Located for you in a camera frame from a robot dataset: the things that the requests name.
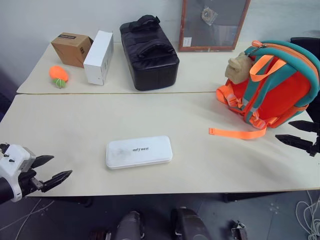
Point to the large dark rounded shape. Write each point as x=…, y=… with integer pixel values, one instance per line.
x=190, y=223

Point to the black padded bag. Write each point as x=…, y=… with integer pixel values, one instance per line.
x=150, y=57

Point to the brown cardboard box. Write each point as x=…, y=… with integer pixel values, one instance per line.
x=71, y=48

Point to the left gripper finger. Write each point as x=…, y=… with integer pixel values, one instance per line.
x=57, y=178
x=43, y=160

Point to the orange framed board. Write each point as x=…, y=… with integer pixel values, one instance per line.
x=212, y=23

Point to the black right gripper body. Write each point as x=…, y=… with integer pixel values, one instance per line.
x=317, y=140

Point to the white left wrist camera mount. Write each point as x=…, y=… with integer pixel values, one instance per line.
x=13, y=160

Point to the small metal floor bracket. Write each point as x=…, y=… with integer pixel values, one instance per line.
x=239, y=230

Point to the white cardboard box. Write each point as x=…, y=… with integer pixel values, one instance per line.
x=98, y=58

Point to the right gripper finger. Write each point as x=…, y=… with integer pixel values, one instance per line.
x=303, y=125
x=297, y=142

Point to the black table leg bar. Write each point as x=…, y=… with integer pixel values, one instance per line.
x=265, y=197

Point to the orange plush fruit toy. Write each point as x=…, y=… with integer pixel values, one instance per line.
x=58, y=75

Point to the white case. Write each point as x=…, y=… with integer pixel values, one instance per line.
x=138, y=152

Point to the small dark rounded shape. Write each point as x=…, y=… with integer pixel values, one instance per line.
x=130, y=226

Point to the orange and teal backpack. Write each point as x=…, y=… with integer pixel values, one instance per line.
x=275, y=95

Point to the beige plush toy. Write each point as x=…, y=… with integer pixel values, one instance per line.
x=237, y=68

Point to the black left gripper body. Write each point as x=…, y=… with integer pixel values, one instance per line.
x=27, y=180

